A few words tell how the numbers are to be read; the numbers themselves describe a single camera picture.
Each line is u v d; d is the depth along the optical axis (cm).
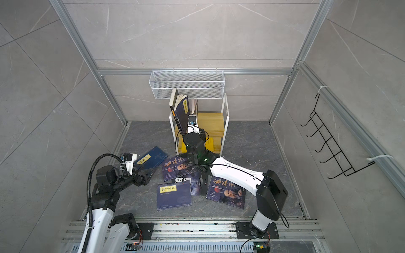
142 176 66
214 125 96
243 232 73
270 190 41
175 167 93
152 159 98
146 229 73
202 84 100
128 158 64
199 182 88
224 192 84
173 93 77
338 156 64
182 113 84
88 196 49
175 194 84
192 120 59
